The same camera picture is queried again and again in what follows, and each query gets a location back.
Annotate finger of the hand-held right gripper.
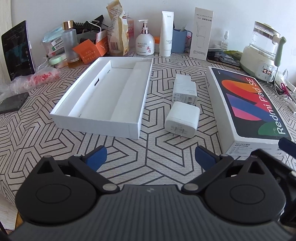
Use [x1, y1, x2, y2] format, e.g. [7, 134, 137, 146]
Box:
[253, 149, 296, 173]
[278, 138, 296, 153]

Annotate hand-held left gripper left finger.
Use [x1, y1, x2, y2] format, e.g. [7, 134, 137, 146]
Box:
[32, 146, 120, 194]

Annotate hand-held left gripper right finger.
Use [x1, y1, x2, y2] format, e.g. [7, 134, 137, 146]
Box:
[181, 146, 267, 194]

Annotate white charger with prongs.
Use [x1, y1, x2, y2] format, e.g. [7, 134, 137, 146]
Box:
[165, 101, 201, 139]

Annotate colourful printed box lid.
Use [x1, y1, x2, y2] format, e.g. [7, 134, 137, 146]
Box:
[205, 66, 292, 156]

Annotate white cardboard box tray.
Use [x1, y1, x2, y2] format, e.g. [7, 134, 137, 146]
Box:
[50, 57, 153, 139]

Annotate small white charger box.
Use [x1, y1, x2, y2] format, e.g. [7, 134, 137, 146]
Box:
[172, 74, 197, 106]

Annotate geometric patterned desktop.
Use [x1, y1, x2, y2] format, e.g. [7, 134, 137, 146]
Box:
[0, 50, 296, 209]

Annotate red scissors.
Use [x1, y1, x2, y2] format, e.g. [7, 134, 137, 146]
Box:
[275, 82, 292, 96]

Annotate white power plug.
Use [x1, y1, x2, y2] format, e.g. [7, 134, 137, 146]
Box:
[279, 70, 296, 93]

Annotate cream electric glass kettle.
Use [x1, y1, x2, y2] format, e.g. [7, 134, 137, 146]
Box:
[240, 21, 287, 81]

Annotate phone in patterned case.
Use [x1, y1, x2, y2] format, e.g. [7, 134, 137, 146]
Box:
[206, 49, 241, 68]

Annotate plastic bag with red pieces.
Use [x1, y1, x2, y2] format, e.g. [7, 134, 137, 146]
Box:
[0, 67, 62, 99]

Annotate dark grey flat pad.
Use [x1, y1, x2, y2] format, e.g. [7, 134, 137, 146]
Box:
[0, 92, 29, 114]

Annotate green packet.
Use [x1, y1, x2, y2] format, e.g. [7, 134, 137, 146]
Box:
[228, 50, 242, 61]

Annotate mint green case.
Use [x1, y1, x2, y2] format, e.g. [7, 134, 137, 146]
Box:
[48, 56, 67, 66]

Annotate orange carton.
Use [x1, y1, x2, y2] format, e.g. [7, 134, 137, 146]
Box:
[72, 29, 110, 64]

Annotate frosted bottle with gold cap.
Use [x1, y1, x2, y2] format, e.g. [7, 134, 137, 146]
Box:
[62, 21, 82, 69]

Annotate small clear spray bottle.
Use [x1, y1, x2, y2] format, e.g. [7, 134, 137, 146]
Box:
[221, 31, 229, 52]

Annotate blue pen holder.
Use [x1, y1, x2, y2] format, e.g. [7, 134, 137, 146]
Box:
[171, 28, 193, 53]

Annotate white pump bottle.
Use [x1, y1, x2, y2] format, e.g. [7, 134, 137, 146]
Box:
[135, 20, 155, 56]

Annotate tall white carton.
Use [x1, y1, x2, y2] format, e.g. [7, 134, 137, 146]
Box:
[190, 7, 213, 61]

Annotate bag of face masks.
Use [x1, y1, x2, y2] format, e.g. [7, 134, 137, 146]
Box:
[42, 25, 65, 56]

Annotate brown paper bag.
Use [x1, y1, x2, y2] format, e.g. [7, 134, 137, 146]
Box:
[106, 0, 130, 56]

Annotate white squeeze tube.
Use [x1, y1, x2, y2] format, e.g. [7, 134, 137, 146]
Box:
[159, 11, 174, 57]

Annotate black comb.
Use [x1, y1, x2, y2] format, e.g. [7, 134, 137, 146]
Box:
[72, 15, 104, 30]

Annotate white cable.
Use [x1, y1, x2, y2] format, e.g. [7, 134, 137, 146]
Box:
[36, 57, 51, 70]

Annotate white wire hook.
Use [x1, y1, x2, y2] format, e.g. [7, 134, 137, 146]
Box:
[89, 20, 102, 32]

